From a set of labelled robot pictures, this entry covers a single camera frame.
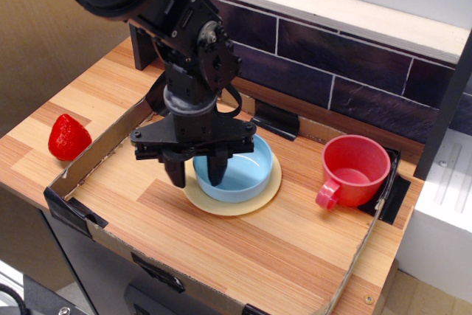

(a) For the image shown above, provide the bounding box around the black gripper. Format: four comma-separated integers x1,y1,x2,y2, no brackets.
130,88,257,188

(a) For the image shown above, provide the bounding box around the white appliance at right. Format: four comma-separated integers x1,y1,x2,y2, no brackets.
397,130,471,302

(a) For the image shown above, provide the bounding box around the red toy strawberry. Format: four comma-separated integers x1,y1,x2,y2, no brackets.
48,114,92,162

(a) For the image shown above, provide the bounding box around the dark shelf post right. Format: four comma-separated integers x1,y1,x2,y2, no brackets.
414,32,471,180

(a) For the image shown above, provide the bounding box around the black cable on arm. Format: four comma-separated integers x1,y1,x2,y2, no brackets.
213,84,243,117

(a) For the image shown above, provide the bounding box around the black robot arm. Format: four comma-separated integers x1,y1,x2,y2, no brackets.
75,0,256,187

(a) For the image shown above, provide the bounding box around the yellow plate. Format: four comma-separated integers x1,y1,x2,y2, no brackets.
184,154,282,216

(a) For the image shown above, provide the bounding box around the red cup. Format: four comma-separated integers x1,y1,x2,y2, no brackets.
315,134,391,210

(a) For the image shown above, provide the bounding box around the white wooden shelf board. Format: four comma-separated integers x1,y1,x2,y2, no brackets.
239,0,471,63

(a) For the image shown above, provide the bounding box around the light blue bowl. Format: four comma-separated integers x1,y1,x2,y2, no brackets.
193,134,274,204

